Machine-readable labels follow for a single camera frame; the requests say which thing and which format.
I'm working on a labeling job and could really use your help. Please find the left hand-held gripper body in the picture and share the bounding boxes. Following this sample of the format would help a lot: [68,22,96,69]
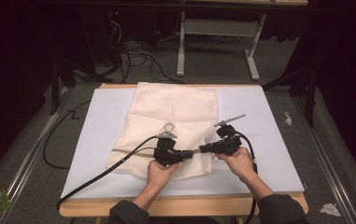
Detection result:
[152,122,186,168]

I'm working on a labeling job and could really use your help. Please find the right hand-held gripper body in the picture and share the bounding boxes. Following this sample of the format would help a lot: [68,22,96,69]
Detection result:
[213,113,248,157]

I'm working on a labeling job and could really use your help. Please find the cream mesh laundry bag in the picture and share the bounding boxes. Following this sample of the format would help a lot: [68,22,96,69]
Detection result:
[106,81,220,182]

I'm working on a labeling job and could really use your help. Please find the person's right hand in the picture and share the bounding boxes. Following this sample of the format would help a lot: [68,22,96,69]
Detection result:
[214,147,259,185]

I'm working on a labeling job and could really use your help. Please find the person's left hand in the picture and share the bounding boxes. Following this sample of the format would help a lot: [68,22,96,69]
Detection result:
[147,159,181,192]

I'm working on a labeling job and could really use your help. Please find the wooden table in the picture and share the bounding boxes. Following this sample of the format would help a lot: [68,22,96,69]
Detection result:
[58,82,309,218]

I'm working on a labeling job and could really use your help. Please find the white foam mat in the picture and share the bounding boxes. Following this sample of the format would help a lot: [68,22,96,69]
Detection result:
[59,85,306,200]

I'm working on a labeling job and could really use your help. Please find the black stand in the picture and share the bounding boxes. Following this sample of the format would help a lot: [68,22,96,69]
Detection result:
[48,57,105,117]
[262,66,320,129]

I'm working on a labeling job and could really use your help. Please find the large crumpled white tissue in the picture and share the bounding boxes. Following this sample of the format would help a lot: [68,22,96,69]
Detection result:
[319,203,342,218]

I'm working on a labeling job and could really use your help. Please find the black computer tower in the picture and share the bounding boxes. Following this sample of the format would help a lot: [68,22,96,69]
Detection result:
[103,8,127,67]

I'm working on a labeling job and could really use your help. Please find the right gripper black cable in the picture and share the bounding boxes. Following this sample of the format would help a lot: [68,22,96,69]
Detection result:
[233,130,259,224]

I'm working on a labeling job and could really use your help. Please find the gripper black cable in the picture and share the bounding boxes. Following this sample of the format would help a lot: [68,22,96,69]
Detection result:
[55,134,162,211]
[233,130,259,224]

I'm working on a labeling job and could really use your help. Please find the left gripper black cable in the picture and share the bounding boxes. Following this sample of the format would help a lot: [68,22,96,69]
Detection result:
[55,134,162,211]

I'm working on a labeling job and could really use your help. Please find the metal floor rail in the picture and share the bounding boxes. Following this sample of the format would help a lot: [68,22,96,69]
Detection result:
[292,95,356,224]
[0,87,70,224]

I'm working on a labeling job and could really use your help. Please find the bundle of black floor cables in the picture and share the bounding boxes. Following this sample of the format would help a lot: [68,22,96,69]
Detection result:
[104,38,186,85]

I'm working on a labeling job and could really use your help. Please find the white desk frame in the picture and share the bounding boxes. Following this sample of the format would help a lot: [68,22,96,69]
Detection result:
[176,0,309,82]

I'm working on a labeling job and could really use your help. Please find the black floor cable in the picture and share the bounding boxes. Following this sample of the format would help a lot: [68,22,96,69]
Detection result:
[42,99,92,171]

